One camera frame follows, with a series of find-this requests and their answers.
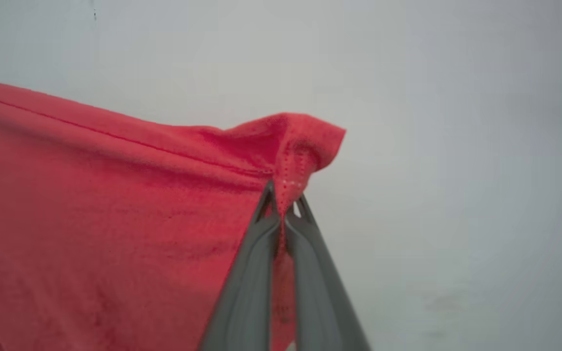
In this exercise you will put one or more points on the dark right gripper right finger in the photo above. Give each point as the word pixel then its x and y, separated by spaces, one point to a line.
pixel 320 292

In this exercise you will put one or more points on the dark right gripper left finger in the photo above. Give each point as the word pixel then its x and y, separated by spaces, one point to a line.
pixel 247 292

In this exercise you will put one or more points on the red jersey with white trim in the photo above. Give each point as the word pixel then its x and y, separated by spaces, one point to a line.
pixel 90 219

